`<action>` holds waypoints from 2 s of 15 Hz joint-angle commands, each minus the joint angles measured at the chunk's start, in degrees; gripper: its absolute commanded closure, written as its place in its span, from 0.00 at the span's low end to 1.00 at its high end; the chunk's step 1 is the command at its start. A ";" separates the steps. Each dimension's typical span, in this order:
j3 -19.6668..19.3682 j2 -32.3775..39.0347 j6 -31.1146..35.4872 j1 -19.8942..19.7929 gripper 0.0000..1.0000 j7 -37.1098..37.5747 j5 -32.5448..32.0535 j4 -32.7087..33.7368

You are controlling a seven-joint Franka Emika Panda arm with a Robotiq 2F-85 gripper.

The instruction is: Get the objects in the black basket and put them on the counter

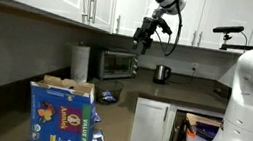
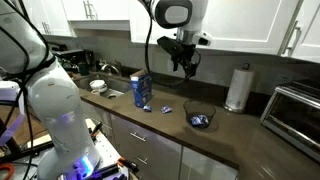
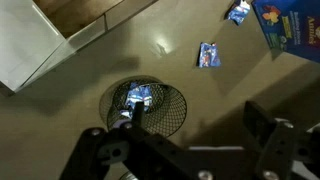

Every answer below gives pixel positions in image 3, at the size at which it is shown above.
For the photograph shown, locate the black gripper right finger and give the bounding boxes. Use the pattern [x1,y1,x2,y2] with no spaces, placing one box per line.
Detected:
[243,99,278,152]

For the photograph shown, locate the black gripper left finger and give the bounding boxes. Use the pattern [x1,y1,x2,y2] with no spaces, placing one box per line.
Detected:
[131,101,147,128]

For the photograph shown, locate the blue snack packet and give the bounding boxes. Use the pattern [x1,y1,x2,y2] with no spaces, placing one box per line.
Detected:
[197,41,222,69]
[227,0,251,26]
[125,83,154,113]

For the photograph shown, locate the blue Annie's snack box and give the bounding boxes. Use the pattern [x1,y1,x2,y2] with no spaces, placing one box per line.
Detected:
[251,0,320,64]

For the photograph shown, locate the white lower cabinet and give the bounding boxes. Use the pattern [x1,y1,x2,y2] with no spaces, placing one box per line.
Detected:
[0,0,159,98]

